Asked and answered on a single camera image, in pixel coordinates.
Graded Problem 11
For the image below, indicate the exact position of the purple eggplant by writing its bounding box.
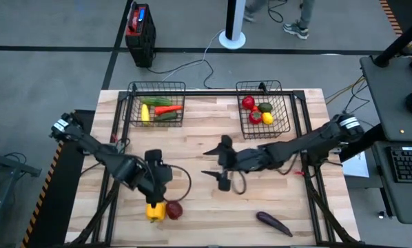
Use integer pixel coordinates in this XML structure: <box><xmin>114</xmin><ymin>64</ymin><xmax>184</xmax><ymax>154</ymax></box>
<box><xmin>255</xmin><ymin>211</ymin><xmax>293</xmax><ymax>238</ymax></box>

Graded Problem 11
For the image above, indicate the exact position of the green cucumber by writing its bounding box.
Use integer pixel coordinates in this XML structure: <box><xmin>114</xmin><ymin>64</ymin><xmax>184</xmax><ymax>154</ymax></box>
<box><xmin>141</xmin><ymin>97</ymin><xmax>173</xmax><ymax>107</ymax></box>

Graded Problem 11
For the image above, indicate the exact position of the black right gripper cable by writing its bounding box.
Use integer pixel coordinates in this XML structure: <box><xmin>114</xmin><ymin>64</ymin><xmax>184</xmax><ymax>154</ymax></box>
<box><xmin>231</xmin><ymin>169</ymin><xmax>247</xmax><ymax>196</ymax></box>

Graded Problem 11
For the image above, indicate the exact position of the red fruit with green stem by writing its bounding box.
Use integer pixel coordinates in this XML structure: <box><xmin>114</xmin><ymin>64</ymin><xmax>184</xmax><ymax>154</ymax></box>
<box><xmin>249</xmin><ymin>110</ymin><xmax>264</xmax><ymax>125</ymax></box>

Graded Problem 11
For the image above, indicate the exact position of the person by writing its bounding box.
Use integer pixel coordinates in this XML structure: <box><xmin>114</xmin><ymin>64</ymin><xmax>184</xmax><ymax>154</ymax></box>
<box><xmin>243</xmin><ymin>0</ymin><xmax>316</xmax><ymax>41</ymax></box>

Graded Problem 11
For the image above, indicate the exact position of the black wire basket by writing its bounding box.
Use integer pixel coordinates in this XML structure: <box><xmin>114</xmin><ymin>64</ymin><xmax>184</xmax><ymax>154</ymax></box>
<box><xmin>122</xmin><ymin>81</ymin><xmax>187</xmax><ymax>128</ymax></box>
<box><xmin>236</xmin><ymin>79</ymin><xmax>292</xmax><ymax>141</ymax></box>

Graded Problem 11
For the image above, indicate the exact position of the black stand pole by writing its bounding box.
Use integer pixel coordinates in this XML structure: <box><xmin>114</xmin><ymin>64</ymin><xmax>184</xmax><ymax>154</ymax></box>
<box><xmin>373</xmin><ymin>12</ymin><xmax>412</xmax><ymax>68</ymax></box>

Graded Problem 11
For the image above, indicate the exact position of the white black pole stand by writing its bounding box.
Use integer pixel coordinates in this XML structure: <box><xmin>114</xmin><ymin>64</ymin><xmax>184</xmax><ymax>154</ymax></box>
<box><xmin>218</xmin><ymin>0</ymin><xmax>247</xmax><ymax>50</ymax></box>

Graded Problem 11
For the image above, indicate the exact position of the yellow bell pepper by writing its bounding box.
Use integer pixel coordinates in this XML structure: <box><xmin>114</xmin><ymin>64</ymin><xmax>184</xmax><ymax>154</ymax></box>
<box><xmin>145</xmin><ymin>202</ymin><xmax>167</xmax><ymax>223</ymax></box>

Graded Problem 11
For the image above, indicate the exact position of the grey metal cart frame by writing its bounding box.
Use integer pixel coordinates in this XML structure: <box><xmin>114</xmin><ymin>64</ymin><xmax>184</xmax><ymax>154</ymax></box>
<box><xmin>0</xmin><ymin>137</ymin><xmax>43</xmax><ymax>248</ymax></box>

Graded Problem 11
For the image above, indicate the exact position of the black desk support beam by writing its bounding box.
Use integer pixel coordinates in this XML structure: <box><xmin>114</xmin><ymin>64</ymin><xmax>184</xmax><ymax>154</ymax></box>
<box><xmin>340</xmin><ymin>124</ymin><xmax>388</xmax><ymax>163</ymax></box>

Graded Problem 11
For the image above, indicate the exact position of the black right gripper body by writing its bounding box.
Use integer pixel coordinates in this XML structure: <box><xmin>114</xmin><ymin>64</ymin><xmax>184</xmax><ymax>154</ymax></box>
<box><xmin>218</xmin><ymin>134</ymin><xmax>264</xmax><ymax>193</ymax></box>

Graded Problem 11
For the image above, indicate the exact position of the black keyboard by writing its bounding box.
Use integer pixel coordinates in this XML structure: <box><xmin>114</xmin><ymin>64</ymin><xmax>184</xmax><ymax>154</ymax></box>
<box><xmin>386</xmin><ymin>145</ymin><xmax>412</xmax><ymax>185</ymax></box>

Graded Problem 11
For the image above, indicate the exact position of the grey workstation desk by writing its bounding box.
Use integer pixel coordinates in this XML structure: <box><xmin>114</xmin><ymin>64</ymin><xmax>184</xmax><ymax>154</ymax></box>
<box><xmin>359</xmin><ymin>54</ymin><xmax>412</xmax><ymax>225</ymax></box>

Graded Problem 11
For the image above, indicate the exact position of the orange carrot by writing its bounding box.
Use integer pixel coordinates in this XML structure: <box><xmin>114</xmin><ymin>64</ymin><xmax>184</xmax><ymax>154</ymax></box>
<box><xmin>154</xmin><ymin>105</ymin><xmax>184</xmax><ymax>116</ymax></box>

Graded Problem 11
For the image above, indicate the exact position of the yellow corn cob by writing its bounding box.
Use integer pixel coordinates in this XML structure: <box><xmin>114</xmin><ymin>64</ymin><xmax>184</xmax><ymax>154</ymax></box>
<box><xmin>140</xmin><ymin>103</ymin><xmax>151</xmax><ymax>127</ymax></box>

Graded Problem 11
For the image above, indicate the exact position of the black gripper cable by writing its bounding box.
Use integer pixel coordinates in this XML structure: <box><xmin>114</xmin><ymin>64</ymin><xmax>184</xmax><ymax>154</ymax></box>
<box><xmin>231</xmin><ymin>169</ymin><xmax>247</xmax><ymax>196</ymax></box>
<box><xmin>164</xmin><ymin>164</ymin><xmax>192</xmax><ymax>203</ymax></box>

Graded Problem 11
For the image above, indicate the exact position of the black mat hazard edge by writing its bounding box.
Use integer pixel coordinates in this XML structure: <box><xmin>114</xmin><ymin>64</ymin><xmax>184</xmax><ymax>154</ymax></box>
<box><xmin>19</xmin><ymin>109</ymin><xmax>96</xmax><ymax>248</ymax></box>

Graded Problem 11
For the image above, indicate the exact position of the white floor cable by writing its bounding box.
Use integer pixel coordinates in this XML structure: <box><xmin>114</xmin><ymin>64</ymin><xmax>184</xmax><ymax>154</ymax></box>
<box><xmin>161</xmin><ymin>29</ymin><xmax>227</xmax><ymax>83</ymax></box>

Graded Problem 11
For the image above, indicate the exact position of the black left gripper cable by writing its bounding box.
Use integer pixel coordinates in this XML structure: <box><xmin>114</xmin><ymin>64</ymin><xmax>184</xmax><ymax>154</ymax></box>
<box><xmin>164</xmin><ymin>164</ymin><xmax>192</xmax><ymax>203</ymax></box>

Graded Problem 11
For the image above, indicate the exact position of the red and black case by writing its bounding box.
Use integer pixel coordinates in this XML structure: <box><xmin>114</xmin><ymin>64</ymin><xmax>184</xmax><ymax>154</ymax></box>
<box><xmin>124</xmin><ymin>1</ymin><xmax>157</xmax><ymax>69</ymax></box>

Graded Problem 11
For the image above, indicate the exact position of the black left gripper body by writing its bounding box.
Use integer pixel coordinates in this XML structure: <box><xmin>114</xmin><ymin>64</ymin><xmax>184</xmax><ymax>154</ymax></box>
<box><xmin>144</xmin><ymin>148</ymin><xmax>174</xmax><ymax>207</ymax></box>

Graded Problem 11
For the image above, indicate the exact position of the dark red apple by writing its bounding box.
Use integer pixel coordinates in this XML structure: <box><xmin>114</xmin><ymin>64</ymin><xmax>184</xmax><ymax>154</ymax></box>
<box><xmin>165</xmin><ymin>200</ymin><xmax>184</xmax><ymax>221</ymax></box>

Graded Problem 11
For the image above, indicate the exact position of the large red tomato green leaf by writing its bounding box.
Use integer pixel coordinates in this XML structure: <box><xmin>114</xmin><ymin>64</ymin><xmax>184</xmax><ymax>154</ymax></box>
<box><xmin>241</xmin><ymin>95</ymin><xmax>256</xmax><ymax>110</ymax></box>

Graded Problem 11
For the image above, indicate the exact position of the white paper sheet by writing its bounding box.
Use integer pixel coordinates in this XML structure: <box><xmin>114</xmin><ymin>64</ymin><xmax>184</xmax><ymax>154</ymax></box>
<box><xmin>342</xmin><ymin>151</ymin><xmax>371</xmax><ymax>178</ymax></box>

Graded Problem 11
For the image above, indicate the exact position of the dark green zucchini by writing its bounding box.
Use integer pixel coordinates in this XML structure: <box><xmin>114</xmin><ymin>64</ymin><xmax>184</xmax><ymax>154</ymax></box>
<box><xmin>153</xmin><ymin>111</ymin><xmax>178</xmax><ymax>123</ymax></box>

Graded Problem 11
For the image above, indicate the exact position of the black metal rig frame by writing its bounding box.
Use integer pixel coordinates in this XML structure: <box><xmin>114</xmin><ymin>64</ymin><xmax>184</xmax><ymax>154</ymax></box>
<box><xmin>65</xmin><ymin>88</ymin><xmax>362</xmax><ymax>248</ymax></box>

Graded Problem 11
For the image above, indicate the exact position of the coiled black floor cable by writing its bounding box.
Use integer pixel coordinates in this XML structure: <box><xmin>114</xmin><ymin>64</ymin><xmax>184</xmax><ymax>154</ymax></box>
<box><xmin>267</xmin><ymin>0</ymin><xmax>289</xmax><ymax>24</ymax></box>

